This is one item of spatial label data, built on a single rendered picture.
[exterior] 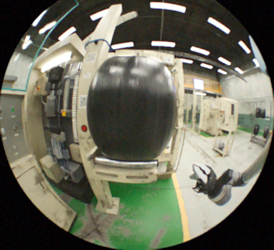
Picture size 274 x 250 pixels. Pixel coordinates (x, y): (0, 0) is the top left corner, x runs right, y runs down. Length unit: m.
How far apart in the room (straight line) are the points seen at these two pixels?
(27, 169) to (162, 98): 0.78
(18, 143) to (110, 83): 0.64
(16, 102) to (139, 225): 1.42
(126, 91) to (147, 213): 1.26
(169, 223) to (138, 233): 0.35
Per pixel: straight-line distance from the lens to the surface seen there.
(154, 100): 0.21
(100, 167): 0.50
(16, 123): 0.65
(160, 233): 1.22
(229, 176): 0.35
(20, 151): 0.69
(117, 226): 1.21
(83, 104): 0.51
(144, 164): 0.44
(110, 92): 0.22
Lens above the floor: 1.19
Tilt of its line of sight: 3 degrees down
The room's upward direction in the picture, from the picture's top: 2 degrees clockwise
